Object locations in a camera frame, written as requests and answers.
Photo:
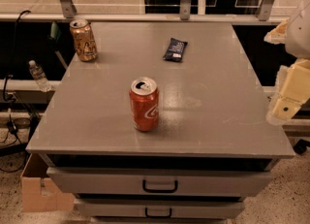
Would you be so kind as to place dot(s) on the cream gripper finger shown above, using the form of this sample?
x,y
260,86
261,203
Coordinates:
x,y
278,34
292,91

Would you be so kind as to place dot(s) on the red coke can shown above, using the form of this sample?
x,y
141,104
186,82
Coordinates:
x,y
144,98

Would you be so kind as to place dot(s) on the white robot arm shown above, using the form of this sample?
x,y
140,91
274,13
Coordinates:
x,y
298,32

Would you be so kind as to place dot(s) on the gold soda can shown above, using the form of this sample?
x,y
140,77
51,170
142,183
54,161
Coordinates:
x,y
84,41

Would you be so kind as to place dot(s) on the grey drawer cabinet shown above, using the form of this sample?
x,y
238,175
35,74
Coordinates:
x,y
211,110

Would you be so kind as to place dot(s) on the dark blue snack bag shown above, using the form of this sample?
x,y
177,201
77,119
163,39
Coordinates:
x,y
175,50

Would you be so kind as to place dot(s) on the lower grey drawer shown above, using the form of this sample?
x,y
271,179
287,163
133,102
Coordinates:
x,y
158,209

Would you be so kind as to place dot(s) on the grey drawer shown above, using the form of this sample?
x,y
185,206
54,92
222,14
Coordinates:
x,y
158,209
159,182

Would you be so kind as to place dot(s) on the clear plastic water bottle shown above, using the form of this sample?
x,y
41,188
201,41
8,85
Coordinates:
x,y
39,76

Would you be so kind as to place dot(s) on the upper grey drawer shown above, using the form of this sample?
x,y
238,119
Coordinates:
x,y
159,182

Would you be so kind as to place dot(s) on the brown cardboard box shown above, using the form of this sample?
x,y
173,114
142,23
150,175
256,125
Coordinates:
x,y
38,192

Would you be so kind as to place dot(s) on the green handled tool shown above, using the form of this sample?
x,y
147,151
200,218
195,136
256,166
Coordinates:
x,y
53,38

